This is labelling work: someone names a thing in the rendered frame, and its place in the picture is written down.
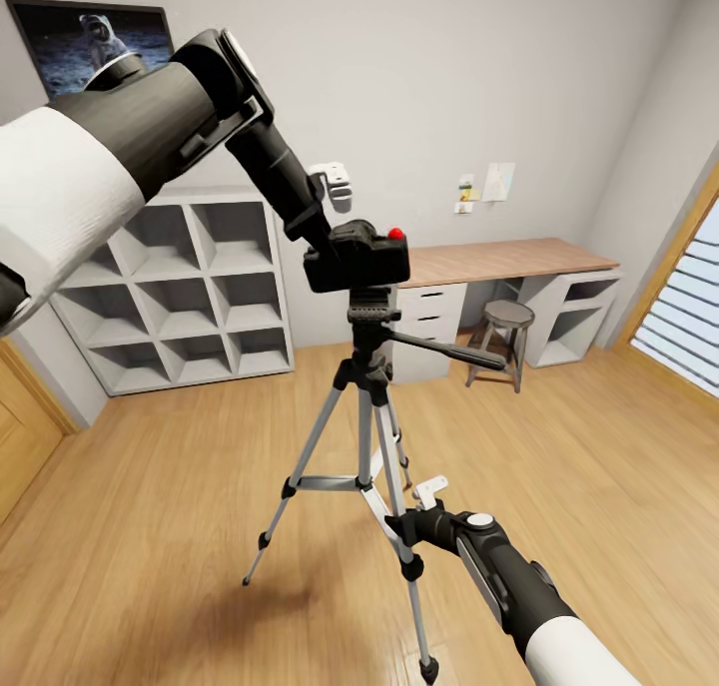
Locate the camera tripod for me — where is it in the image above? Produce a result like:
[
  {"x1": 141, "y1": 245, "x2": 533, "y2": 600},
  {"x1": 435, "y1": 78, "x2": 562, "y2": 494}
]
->
[{"x1": 243, "y1": 285, "x2": 507, "y2": 686}]

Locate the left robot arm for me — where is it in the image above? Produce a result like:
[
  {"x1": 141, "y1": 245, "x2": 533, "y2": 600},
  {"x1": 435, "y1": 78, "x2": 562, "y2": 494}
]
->
[{"x1": 0, "y1": 28, "x2": 353, "y2": 339}]

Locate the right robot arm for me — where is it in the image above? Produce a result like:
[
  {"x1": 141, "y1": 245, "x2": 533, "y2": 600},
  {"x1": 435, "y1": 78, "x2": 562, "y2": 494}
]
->
[{"x1": 383, "y1": 475, "x2": 642, "y2": 686}]

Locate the digital camera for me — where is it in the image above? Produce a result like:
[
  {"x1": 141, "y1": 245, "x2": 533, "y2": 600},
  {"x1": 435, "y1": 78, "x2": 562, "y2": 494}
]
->
[{"x1": 303, "y1": 220, "x2": 411, "y2": 294}]

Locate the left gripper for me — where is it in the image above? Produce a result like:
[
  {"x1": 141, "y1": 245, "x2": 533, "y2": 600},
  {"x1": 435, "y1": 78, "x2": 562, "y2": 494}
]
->
[{"x1": 249, "y1": 146, "x2": 341, "y2": 266}]

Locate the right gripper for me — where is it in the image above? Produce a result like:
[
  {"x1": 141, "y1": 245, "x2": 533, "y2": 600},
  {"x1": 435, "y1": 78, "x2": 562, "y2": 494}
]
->
[{"x1": 383, "y1": 498, "x2": 446, "y2": 547}]

